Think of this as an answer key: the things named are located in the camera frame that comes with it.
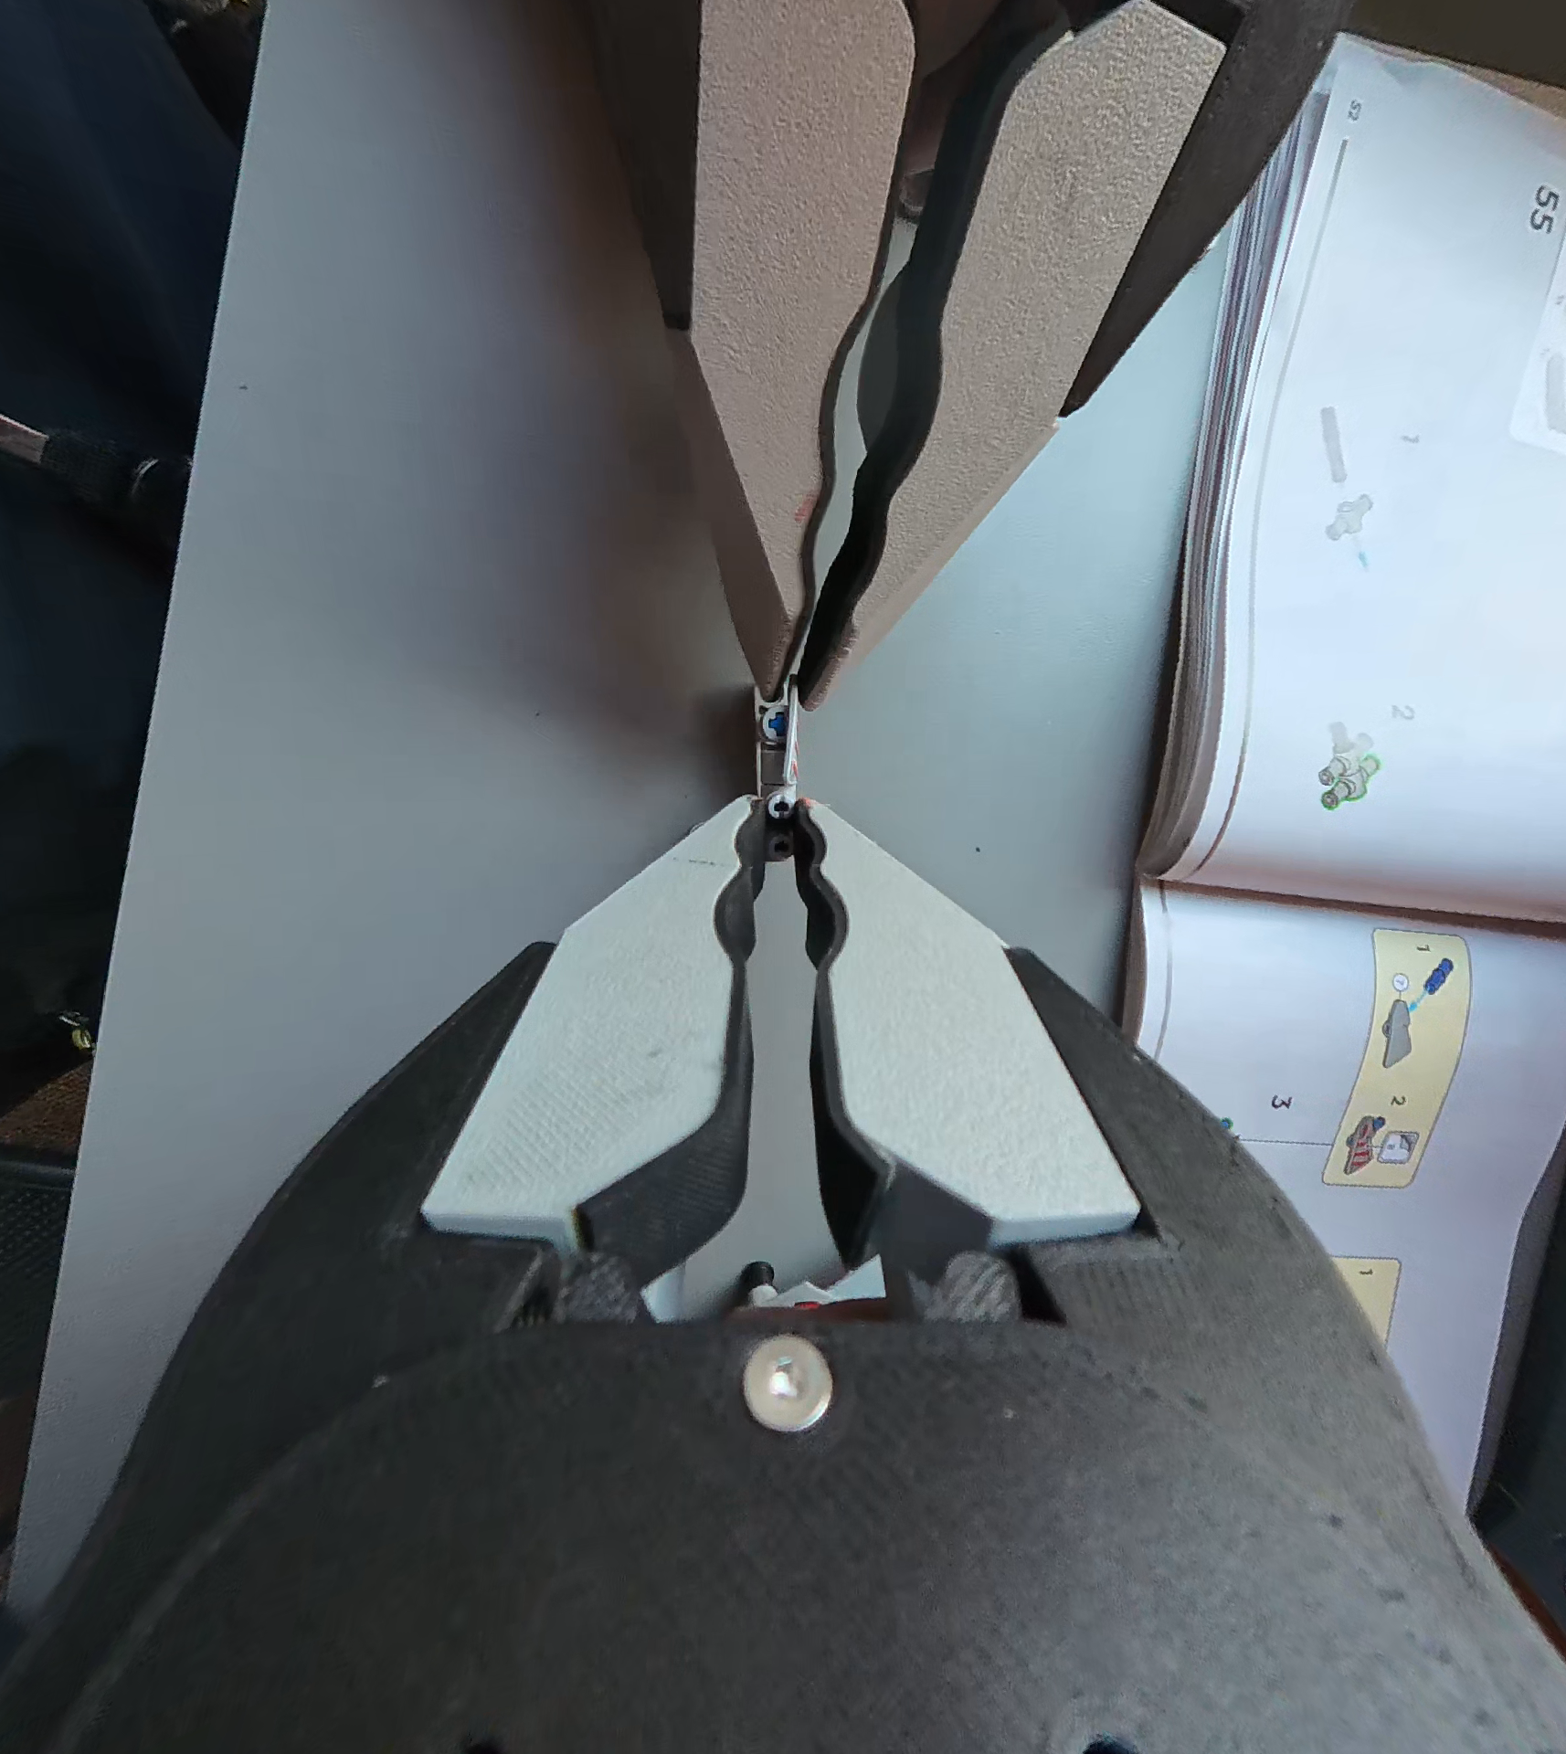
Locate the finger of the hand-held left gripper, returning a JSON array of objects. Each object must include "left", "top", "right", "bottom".
[
  {"left": 591, "top": 0, "right": 921, "bottom": 700},
  {"left": 802, "top": 0, "right": 1230, "bottom": 706}
]

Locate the person's dark clothing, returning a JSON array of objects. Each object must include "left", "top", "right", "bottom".
[{"left": 0, "top": 0, "right": 266, "bottom": 1049}]

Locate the white red lego piece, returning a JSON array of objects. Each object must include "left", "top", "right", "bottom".
[{"left": 735, "top": 1254, "right": 889, "bottom": 1319}]

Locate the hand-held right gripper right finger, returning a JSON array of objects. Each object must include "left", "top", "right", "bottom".
[{"left": 783, "top": 801, "right": 1144, "bottom": 1272}]

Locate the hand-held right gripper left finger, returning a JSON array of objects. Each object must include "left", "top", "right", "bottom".
[{"left": 420, "top": 795, "right": 769, "bottom": 1254}]

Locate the lego instruction booklet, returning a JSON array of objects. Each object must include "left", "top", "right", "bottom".
[{"left": 1122, "top": 33, "right": 1566, "bottom": 1515}]

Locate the small grey lego assembly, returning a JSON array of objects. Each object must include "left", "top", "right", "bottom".
[{"left": 747, "top": 670, "right": 814, "bottom": 826}]

